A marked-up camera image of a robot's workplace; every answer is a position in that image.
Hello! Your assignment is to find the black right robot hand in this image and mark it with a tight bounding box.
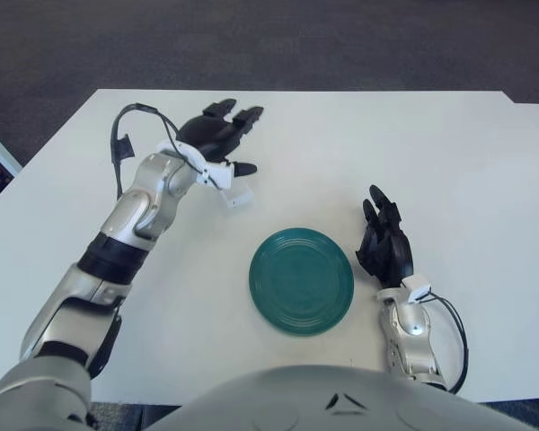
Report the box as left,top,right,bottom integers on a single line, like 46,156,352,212
353,184,415,288

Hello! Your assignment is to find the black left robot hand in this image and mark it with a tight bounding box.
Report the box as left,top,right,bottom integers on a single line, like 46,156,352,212
177,98,265,179

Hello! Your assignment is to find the white square charger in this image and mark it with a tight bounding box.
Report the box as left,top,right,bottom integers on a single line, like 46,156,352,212
219,181,254,211

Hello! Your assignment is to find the green round plate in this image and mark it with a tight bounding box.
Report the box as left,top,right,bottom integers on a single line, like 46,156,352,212
249,227,356,337

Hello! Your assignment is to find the grey robot torso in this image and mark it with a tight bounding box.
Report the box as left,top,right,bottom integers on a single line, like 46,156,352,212
146,364,539,431

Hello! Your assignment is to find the white shelf board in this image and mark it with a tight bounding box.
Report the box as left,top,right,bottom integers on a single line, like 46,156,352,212
0,120,23,180

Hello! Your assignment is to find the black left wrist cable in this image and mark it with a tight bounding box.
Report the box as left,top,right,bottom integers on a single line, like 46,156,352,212
110,102,183,198

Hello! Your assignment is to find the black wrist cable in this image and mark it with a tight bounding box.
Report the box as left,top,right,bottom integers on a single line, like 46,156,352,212
110,102,183,198
429,291,471,394

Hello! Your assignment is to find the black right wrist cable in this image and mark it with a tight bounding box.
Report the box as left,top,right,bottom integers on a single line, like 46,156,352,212
429,291,471,394

